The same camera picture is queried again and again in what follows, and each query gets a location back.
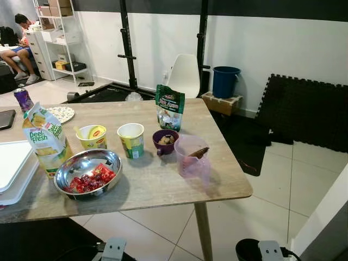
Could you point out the green snack bag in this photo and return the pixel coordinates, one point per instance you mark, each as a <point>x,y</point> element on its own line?
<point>169,109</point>

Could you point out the small wooden crate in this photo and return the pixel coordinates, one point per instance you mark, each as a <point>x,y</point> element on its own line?
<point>220,103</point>

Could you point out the Deep Fresh milk carton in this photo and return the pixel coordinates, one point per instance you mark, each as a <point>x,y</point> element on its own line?
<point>48,144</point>

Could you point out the small brown wedge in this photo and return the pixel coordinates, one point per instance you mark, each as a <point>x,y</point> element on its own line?
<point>199,152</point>

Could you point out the black foam puzzle mats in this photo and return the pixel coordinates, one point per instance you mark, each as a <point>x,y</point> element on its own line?
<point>302,111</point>

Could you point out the small purple cup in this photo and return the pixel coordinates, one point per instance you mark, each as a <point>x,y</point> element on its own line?
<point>165,147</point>

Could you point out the steel mixing bowl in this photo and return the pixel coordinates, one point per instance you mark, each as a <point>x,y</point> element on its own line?
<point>81,162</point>

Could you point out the dark blue mug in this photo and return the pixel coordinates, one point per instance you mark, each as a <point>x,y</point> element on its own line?
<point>247,250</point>

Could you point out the red wrapped candies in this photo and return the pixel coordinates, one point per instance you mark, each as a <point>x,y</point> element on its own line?
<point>91,179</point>

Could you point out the small yellow box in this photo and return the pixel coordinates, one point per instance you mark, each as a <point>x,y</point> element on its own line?
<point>61,65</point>

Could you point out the yellow lidded noodle cup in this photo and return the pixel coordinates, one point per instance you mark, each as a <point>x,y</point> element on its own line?
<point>93,140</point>

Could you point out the white lidded plastic container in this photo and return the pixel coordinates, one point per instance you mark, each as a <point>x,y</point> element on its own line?
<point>13,168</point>

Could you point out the white drawer cabinet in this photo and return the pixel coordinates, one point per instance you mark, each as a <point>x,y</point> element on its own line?
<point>37,51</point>

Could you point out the flat black case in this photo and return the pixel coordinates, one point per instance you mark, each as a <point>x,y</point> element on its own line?
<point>76,67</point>

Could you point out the brown cardboard box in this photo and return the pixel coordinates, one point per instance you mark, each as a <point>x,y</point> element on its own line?
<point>54,6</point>

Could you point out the floral patterned plate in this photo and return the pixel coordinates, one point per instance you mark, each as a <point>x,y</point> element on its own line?
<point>61,114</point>

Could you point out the black gym floor platform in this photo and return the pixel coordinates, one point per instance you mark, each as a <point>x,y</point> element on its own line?
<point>109,92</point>

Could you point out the seated person in shorts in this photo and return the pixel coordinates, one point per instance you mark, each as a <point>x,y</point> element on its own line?
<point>16,49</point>

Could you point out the yellow open noodle cup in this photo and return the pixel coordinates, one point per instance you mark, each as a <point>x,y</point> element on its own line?
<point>131,144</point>

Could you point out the black rack upright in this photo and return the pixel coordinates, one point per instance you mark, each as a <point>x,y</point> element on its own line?
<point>126,43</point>
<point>203,38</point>

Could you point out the blue plastic bucket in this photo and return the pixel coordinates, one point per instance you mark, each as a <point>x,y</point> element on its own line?
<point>225,82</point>

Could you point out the purple drink can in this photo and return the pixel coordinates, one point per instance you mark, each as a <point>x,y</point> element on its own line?
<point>23,100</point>

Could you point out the clear purple plastic jug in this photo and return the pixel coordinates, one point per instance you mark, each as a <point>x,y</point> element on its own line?
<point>191,166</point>

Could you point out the black backpack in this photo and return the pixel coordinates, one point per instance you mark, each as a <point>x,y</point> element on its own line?
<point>8,35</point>

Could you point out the white storage bin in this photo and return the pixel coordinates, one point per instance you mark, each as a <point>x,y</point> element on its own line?
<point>53,35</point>

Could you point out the white shell chair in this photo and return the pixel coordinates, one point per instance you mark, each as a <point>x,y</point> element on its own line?
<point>185,76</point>

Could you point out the light wooden dining table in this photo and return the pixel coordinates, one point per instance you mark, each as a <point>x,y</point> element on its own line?
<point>157,179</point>

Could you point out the black floor mat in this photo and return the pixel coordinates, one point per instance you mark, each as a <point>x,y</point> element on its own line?
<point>32,239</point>

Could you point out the white shelf unit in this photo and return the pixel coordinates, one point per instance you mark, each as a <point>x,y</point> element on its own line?
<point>60,17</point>

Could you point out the black ottoman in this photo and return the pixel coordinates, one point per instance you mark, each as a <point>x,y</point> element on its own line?
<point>6,79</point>

